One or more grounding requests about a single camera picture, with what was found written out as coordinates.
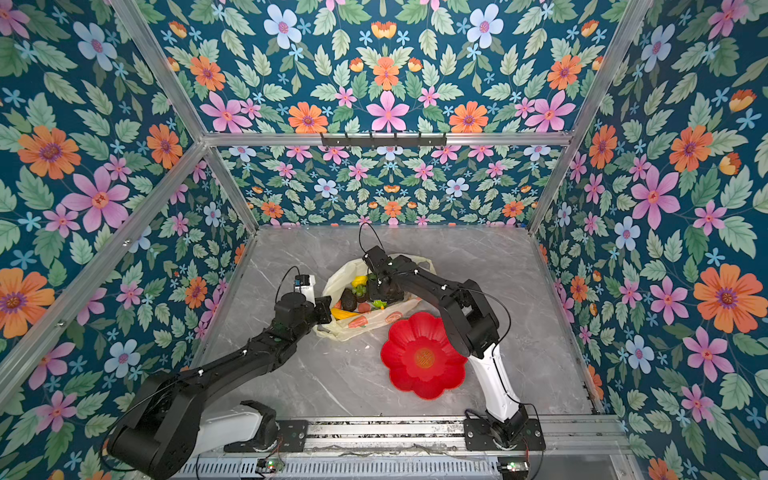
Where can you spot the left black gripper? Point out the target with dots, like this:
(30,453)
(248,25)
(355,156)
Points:
(322,305)

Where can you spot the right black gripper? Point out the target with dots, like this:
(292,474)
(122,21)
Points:
(374,295)

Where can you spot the cream plastic bag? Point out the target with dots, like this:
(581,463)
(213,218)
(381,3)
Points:
(378,317)

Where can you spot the red flower-shaped plate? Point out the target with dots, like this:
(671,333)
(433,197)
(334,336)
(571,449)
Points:
(420,358)

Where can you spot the yellow fake lemon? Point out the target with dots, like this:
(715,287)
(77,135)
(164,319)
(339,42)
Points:
(359,281)

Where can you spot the dark fake avocado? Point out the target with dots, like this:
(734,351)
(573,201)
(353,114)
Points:
(348,300)

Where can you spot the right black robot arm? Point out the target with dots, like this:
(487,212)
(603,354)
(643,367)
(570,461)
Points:
(469,320)

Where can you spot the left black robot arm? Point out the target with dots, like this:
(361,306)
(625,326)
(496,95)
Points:
(159,432)

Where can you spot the yellow fake banana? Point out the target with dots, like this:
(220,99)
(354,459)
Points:
(339,314)

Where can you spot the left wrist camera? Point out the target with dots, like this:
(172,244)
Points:
(305,285)

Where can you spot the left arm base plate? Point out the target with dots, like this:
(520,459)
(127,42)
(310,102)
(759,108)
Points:
(276,436)

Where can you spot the black hook rail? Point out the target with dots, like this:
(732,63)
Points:
(371,140)

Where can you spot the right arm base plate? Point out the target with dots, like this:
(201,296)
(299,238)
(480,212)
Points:
(482,432)

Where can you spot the aluminium mounting rail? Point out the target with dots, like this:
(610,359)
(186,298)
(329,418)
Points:
(421,447)

